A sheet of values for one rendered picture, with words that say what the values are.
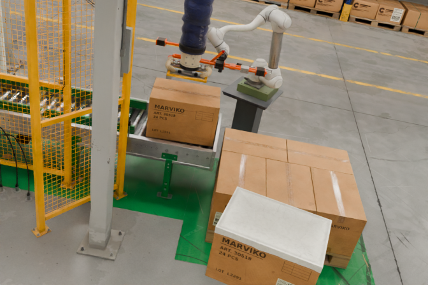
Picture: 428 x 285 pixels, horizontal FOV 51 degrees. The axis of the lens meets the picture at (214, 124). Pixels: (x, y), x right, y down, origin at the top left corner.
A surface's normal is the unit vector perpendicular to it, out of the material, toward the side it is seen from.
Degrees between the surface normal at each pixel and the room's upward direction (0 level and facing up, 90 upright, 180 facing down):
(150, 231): 0
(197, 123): 90
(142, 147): 90
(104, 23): 90
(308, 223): 0
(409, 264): 0
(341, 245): 90
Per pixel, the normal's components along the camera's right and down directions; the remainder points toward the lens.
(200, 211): 0.16, -0.85
